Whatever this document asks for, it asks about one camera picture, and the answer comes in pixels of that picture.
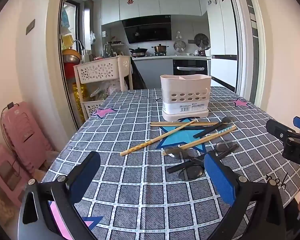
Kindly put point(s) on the wooden chopstick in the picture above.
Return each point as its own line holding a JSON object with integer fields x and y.
{"x": 145, "y": 143}
{"x": 230, "y": 129}
{"x": 205, "y": 139}
{"x": 205, "y": 125}

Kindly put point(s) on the kitchen faucet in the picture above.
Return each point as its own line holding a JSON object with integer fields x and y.
{"x": 79, "y": 42}

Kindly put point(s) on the grey checked star tablecloth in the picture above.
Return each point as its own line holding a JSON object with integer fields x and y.
{"x": 130, "y": 180}

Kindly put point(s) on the red cylinder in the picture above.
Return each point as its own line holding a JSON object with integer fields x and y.
{"x": 69, "y": 73}

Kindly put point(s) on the white refrigerator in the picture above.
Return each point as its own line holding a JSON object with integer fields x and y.
{"x": 222, "y": 30}

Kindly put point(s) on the cream plastic utensil holder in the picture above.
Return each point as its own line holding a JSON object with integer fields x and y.
{"x": 185, "y": 85}

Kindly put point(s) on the white perforated storage cart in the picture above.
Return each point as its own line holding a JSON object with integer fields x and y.
{"x": 100, "y": 71}

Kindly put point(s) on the black wok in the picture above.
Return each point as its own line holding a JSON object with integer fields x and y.
{"x": 138, "y": 51}

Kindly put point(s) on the small pink plastic stool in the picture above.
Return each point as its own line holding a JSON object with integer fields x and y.
{"x": 5, "y": 172}

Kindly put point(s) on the black built-in oven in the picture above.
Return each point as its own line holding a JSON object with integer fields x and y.
{"x": 190, "y": 63}

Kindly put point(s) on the black range hood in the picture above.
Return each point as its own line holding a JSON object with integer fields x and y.
{"x": 147, "y": 30}

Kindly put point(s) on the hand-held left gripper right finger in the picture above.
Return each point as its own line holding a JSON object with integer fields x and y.
{"x": 218, "y": 180}

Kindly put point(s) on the white upper kitchen cabinets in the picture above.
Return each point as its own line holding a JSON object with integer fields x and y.
{"x": 147, "y": 2}

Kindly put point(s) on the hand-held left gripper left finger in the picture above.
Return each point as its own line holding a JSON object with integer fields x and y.
{"x": 83, "y": 180}

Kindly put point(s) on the grey wall switch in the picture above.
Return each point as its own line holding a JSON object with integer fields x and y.
{"x": 30, "y": 27}

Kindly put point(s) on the metal bowl in orange basin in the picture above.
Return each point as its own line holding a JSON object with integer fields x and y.
{"x": 71, "y": 56}

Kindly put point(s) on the hanging plastic bag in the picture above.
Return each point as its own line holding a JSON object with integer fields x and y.
{"x": 92, "y": 38}

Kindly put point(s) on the metal cooking pot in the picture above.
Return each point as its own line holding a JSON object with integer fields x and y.
{"x": 160, "y": 48}

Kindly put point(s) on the grey kitchen base cabinet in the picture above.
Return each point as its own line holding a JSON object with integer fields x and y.
{"x": 155, "y": 72}

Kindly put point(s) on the clear plastic bags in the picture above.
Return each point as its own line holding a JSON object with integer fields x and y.
{"x": 107, "y": 87}

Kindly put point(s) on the gold tinsel bundle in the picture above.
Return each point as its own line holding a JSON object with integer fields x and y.
{"x": 78, "y": 97}

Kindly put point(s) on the tall pink plastic stool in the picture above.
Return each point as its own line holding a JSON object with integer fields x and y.
{"x": 27, "y": 130}

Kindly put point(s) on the blue hanging bag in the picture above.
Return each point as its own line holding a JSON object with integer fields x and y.
{"x": 65, "y": 18}

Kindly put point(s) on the yellow plastic container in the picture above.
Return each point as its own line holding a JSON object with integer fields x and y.
{"x": 67, "y": 41}

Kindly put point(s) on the round metal steamer rack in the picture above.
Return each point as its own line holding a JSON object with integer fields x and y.
{"x": 179, "y": 46}

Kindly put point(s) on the white spice rack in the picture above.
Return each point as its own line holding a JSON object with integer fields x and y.
{"x": 117, "y": 48}

